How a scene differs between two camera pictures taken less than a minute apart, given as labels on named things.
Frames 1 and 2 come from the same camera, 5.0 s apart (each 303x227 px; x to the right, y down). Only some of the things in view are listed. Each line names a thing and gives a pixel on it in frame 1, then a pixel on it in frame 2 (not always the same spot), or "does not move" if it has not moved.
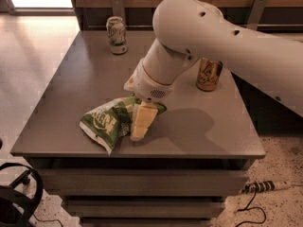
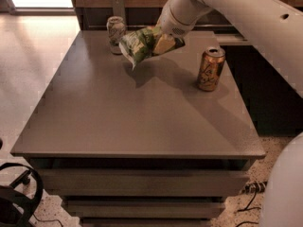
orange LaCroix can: (207, 76) does not move
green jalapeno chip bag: (112, 122) → (139, 44)
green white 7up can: (116, 35) does not move
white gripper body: (146, 86) → (170, 24)
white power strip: (266, 185) does not move
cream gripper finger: (143, 115) → (165, 43)
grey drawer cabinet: (200, 150) does not move
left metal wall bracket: (117, 6) does not move
